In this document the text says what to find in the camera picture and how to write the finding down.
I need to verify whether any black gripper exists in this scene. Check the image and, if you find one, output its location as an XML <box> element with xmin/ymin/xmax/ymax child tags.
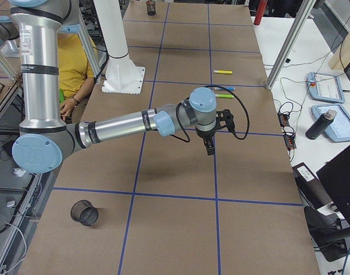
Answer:
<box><xmin>196</xmin><ymin>128</ymin><xmax>215</xmax><ymax>156</ymax></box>

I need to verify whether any blue marker pen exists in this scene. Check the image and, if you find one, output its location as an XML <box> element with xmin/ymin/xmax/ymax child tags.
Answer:
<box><xmin>214</xmin><ymin>87</ymin><xmax>235</xmax><ymax>91</ymax></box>

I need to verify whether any green marker pen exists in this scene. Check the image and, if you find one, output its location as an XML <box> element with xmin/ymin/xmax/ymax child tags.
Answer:
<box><xmin>215</xmin><ymin>94</ymin><xmax>234</xmax><ymax>99</ymax></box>

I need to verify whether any yellow marker pen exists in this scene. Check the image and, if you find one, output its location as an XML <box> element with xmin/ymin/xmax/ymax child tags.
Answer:
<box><xmin>213</xmin><ymin>70</ymin><xmax>233</xmax><ymax>74</ymax></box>

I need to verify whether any small orange circuit board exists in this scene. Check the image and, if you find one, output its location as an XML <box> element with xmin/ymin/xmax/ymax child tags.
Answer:
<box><xmin>277</xmin><ymin>112</ymin><xmax>290</xmax><ymax>127</ymax></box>

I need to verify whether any black water bottle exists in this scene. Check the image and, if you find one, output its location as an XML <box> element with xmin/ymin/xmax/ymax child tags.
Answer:
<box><xmin>305</xmin><ymin>109</ymin><xmax>337</xmax><ymax>140</ymax></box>

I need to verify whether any upper teach pendant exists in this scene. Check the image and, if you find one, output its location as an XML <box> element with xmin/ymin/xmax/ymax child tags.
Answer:
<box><xmin>306</xmin><ymin>72</ymin><xmax>345</xmax><ymax>103</ymax></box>

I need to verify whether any teach pendant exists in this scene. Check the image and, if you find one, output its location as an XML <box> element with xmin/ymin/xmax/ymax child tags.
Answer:
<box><xmin>311</xmin><ymin>104</ymin><xmax>350</xmax><ymax>143</ymax></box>
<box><xmin>306</xmin><ymin>72</ymin><xmax>345</xmax><ymax>103</ymax></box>

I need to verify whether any black monitor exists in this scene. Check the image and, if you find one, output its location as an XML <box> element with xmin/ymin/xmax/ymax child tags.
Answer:
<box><xmin>317</xmin><ymin>145</ymin><xmax>350</xmax><ymax>223</ymax></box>

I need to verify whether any lower teach pendant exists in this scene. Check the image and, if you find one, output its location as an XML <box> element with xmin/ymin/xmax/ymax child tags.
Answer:
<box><xmin>311</xmin><ymin>104</ymin><xmax>350</xmax><ymax>143</ymax></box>

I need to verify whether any near black mesh pencil cup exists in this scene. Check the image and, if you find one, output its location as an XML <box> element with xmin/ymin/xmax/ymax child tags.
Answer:
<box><xmin>70</xmin><ymin>199</ymin><xmax>99</xmax><ymax>226</ymax></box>

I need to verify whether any black mesh pencil cup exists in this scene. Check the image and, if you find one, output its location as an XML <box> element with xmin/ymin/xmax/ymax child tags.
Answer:
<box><xmin>145</xmin><ymin>0</ymin><xmax>156</xmax><ymax>16</ymax></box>
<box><xmin>70</xmin><ymin>199</ymin><xmax>99</xmax><ymax>226</ymax></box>

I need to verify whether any person in yellow shirt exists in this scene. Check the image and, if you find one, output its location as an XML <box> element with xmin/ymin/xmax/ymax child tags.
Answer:
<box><xmin>57</xmin><ymin>34</ymin><xmax>95</xmax><ymax>123</ymax></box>

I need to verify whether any far black mesh pencil cup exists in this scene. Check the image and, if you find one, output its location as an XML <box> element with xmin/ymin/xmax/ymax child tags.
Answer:
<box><xmin>145</xmin><ymin>0</ymin><xmax>156</xmax><ymax>16</ymax></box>

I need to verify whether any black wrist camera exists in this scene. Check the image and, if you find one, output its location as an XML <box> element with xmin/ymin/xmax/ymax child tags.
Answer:
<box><xmin>215</xmin><ymin>109</ymin><xmax>235</xmax><ymax>133</ymax></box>

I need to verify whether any black camera cable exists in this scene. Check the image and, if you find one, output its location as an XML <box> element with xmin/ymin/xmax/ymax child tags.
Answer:
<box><xmin>171</xmin><ymin>85</ymin><xmax>249</xmax><ymax>143</ymax></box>

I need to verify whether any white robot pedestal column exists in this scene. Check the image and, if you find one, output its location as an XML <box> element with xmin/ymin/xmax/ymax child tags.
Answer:
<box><xmin>94</xmin><ymin>0</ymin><xmax>145</xmax><ymax>95</ymax></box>

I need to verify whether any aluminium frame post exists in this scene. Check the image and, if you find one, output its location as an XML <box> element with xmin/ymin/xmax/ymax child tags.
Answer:
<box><xmin>265</xmin><ymin>0</ymin><xmax>316</xmax><ymax>90</ymax></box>

